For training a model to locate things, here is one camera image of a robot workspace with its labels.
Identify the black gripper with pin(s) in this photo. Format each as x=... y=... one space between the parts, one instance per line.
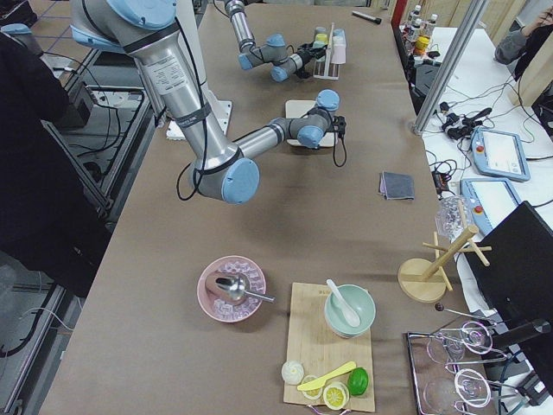
x=305 y=57

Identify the yellow cup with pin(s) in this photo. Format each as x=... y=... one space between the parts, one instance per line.
x=320 y=41

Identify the white cup rack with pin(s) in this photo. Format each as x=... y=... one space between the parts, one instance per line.
x=323 y=68

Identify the cream white cup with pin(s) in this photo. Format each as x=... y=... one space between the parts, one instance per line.
x=339 y=40

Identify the pink cup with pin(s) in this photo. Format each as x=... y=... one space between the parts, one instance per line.
x=338 y=54

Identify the black marker pen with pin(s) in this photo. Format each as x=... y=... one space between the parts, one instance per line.
x=366 y=17

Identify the grey folded cloth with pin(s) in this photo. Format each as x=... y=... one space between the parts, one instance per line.
x=395 y=186

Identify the teach pendant far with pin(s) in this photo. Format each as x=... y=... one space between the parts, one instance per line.
x=500 y=154

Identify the teach pendant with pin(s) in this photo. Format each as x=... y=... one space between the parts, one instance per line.
x=490 y=200
x=500 y=154

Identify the teach pendant near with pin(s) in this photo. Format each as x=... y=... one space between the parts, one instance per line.
x=490 y=200

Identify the metal scoop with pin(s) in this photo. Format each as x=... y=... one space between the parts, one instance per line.
x=238 y=289

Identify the pink bowl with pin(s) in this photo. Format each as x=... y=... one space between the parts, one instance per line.
x=215 y=302

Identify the wooden mug tree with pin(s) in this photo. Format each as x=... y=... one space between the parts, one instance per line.
x=426 y=281

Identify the white ceramic spoon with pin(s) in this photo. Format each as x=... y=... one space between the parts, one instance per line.
x=350 y=315

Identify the bamboo cutting board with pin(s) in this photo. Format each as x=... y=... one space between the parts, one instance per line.
x=312 y=342

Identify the black monitor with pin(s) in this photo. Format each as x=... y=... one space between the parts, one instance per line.
x=518 y=281

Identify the white steamed bun toy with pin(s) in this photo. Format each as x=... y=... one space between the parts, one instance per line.
x=292 y=372

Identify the yellow toy knife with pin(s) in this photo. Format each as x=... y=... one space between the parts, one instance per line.
x=321 y=381

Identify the green lime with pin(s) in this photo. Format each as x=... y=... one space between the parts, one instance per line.
x=358 y=381

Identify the aluminium frame post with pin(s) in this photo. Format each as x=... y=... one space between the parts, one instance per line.
x=455 y=51

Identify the wire glass rack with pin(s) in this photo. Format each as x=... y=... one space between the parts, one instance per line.
x=459 y=370

